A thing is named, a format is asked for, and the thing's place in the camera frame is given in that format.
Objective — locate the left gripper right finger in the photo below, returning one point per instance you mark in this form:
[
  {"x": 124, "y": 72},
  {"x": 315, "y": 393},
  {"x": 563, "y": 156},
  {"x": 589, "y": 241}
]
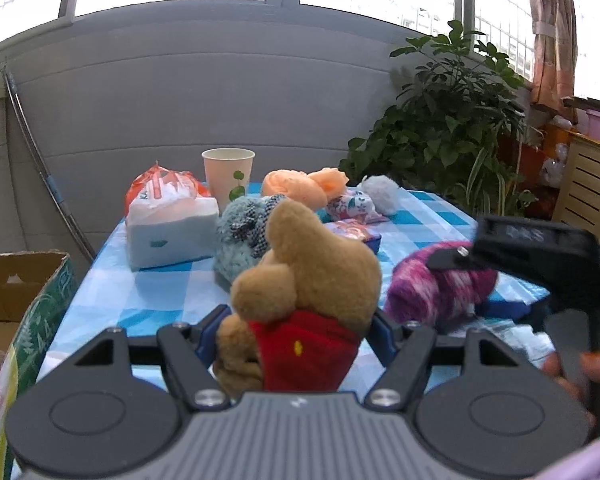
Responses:
[{"x": 404, "y": 352}]

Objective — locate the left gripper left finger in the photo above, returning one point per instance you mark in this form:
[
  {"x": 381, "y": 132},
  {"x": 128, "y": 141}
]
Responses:
[{"x": 188, "y": 351}]

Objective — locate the magenta knitted sock roll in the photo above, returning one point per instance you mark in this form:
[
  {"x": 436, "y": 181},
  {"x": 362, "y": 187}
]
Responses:
[{"x": 436, "y": 298}]

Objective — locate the brown teddy bear red shirt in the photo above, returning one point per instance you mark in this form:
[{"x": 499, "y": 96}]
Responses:
[{"x": 300, "y": 315}]

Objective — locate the teal knitted soft item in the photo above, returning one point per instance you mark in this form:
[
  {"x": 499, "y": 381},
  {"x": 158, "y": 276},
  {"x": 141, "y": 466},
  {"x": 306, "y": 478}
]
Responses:
[{"x": 241, "y": 234}]

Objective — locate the white patterned cloth bundle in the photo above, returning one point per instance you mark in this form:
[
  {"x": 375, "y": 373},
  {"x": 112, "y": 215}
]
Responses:
[{"x": 354, "y": 205}]

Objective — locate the white fluffy soft ball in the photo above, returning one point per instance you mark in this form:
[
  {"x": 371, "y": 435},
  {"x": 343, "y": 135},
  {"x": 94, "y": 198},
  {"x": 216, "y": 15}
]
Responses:
[{"x": 383, "y": 192}]

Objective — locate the orange plush toy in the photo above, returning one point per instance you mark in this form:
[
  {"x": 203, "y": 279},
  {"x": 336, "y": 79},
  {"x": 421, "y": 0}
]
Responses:
[{"x": 313, "y": 190}]

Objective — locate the person right hand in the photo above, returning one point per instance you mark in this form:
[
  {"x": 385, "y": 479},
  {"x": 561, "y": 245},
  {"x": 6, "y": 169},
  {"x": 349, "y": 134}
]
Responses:
[{"x": 580, "y": 376}]

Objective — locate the blue white checkered tablecloth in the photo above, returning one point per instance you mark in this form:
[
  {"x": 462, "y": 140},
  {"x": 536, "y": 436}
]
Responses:
[{"x": 102, "y": 410}]

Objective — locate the tissue pack orange white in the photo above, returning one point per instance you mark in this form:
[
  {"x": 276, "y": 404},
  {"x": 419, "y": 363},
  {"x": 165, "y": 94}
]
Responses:
[{"x": 170, "y": 218}]

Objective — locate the blue snack packet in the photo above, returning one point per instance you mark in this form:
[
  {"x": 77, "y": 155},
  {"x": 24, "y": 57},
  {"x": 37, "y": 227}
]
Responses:
[{"x": 354, "y": 230}]

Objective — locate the cardboard box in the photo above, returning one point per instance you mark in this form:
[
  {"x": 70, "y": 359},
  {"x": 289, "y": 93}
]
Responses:
[{"x": 36, "y": 289}]

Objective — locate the paper cup green print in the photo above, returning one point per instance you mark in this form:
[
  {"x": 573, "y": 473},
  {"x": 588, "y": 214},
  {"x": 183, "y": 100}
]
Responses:
[{"x": 227, "y": 172}]

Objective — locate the green potted plant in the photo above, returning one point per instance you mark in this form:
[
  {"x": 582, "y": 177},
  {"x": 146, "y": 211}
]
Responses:
[{"x": 455, "y": 129}]

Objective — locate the grey mop pole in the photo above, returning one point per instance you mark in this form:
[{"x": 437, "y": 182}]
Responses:
[{"x": 85, "y": 247}]

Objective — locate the pink curtain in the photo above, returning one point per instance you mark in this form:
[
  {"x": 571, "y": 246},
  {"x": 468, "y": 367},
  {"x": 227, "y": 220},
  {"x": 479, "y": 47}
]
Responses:
[{"x": 554, "y": 27}]

